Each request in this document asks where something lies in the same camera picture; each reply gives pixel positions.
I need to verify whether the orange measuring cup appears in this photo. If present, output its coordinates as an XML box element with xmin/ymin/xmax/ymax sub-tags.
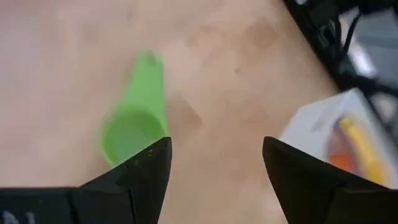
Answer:
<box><xmin>326</xmin><ymin>149</ymin><xmax>358</xmax><ymax>175</ymax></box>

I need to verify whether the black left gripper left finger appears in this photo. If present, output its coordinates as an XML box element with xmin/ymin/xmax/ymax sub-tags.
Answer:
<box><xmin>0</xmin><ymin>136</ymin><xmax>173</xmax><ymax>224</ymax></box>

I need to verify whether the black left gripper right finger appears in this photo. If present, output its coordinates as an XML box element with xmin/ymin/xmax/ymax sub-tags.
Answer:
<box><xmin>262</xmin><ymin>136</ymin><xmax>398</xmax><ymax>224</ymax></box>

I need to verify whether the white plastic basket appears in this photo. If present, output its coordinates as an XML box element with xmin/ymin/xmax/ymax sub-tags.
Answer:
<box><xmin>279</xmin><ymin>88</ymin><xmax>398</xmax><ymax>189</ymax></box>

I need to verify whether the yellow measuring cup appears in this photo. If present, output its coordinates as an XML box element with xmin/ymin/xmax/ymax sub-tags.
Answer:
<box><xmin>337</xmin><ymin>116</ymin><xmax>388</xmax><ymax>186</ymax></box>

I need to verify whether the black table frame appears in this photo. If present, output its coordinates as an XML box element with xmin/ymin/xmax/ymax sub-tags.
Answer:
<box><xmin>284</xmin><ymin>0</ymin><xmax>398</xmax><ymax>131</ymax></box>

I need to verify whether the green measuring cup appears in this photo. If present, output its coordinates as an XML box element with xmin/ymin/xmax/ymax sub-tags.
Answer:
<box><xmin>99</xmin><ymin>49</ymin><xmax>170</xmax><ymax>169</ymax></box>

